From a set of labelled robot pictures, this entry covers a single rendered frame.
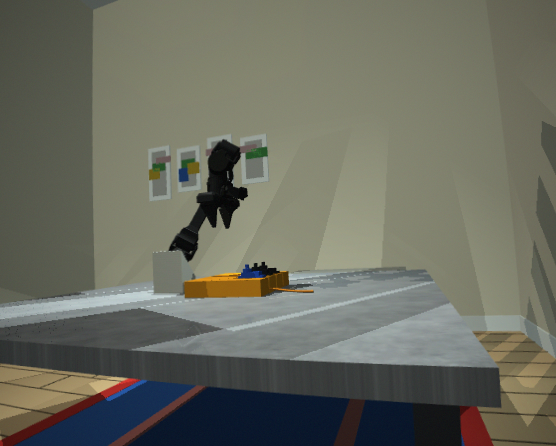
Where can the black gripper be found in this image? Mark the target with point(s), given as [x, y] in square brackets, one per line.
[210, 201]

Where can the blue micro servo with cable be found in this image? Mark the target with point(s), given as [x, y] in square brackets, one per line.
[247, 273]

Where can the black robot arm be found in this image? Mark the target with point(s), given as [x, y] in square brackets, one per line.
[223, 157]

